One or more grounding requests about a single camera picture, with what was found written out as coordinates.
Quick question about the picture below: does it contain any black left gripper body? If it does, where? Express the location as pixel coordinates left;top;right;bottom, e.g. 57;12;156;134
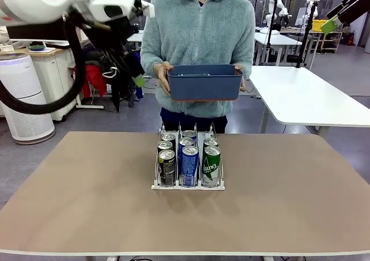
95;16;134;56

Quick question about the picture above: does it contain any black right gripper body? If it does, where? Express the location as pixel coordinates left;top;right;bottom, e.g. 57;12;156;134
339;0;370;24

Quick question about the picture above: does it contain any blue plastic bin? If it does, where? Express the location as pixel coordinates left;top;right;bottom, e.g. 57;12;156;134
166;64;244;102

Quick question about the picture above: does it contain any person's left forearm fleece sleeve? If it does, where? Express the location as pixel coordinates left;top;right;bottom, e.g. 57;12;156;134
241;48;257;81

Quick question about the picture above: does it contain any person's right forearm fleece sleeve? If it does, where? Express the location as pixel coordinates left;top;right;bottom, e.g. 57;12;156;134
140;48;167;79

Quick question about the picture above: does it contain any person's right hand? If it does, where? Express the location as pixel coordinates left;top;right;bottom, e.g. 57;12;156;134
152;61;174;95

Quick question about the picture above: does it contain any person's left hand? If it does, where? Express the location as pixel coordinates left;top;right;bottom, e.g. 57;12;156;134
234;64;247;93

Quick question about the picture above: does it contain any yellow plastic crate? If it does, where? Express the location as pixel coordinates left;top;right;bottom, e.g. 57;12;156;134
312;20;330;32

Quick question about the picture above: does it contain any wooden shelf rack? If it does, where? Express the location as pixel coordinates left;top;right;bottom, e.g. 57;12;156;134
317;31;343;53

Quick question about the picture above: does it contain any black jacket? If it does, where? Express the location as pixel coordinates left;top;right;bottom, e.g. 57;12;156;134
111;52;145;113

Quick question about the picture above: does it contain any black tripod stand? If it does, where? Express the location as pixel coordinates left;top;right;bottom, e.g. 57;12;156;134
295;0;317;68

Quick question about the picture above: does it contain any red jacket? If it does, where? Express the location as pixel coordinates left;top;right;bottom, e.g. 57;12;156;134
82;64;108;98

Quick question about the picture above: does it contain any white background desk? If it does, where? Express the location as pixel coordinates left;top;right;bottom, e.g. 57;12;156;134
254;32;303;65

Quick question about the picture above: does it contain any small white side table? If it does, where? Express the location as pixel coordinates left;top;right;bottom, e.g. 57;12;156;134
69;65;105;111

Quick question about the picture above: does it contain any thin black stand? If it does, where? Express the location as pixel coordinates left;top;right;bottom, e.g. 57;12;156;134
265;10;275;49

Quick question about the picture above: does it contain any white cabinet with wooden top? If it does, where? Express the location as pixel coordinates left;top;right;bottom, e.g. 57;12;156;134
28;45;84;122

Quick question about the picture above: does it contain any large white table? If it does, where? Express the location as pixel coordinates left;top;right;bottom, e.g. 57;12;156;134
249;66;370;139

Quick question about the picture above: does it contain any person in light blue fleece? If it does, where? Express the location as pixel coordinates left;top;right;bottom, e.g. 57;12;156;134
140;0;257;134

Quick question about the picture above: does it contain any blue dish with green content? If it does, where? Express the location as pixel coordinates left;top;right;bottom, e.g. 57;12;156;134
28;42;47;53

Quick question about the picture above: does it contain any black monitor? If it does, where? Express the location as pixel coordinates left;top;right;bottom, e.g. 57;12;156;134
6;20;72;42

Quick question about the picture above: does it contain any green soda can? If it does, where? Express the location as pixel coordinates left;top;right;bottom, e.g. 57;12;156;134
203;146;222;186
203;137;220;149

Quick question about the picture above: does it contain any white cylindrical air purifier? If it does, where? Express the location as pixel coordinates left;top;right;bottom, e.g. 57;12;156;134
0;52;56;145

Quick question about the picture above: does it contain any black corrugated cable hose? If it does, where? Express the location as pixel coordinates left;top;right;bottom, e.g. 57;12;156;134
0;12;87;116

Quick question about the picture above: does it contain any white wire can dispenser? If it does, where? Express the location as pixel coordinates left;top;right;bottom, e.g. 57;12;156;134
150;121;226;192

